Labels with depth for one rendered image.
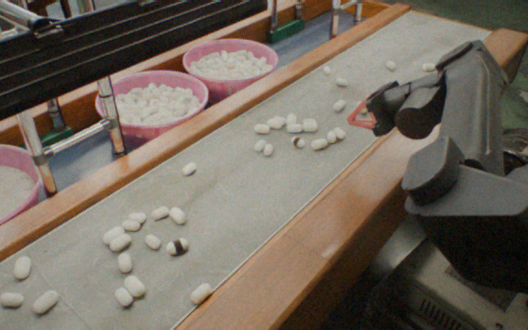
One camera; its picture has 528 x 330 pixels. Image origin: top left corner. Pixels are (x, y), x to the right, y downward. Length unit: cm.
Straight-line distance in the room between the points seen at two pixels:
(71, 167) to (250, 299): 59
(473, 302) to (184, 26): 84
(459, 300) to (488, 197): 80
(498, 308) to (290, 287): 58
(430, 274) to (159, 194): 65
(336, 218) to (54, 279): 47
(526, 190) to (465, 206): 4
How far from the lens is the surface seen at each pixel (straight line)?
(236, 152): 96
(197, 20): 71
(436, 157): 38
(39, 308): 74
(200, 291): 69
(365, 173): 89
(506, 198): 31
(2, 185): 101
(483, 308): 113
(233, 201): 84
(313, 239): 75
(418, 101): 69
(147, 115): 112
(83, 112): 120
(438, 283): 113
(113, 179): 89
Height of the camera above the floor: 132
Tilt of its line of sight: 38 degrees down
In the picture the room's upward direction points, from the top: 1 degrees clockwise
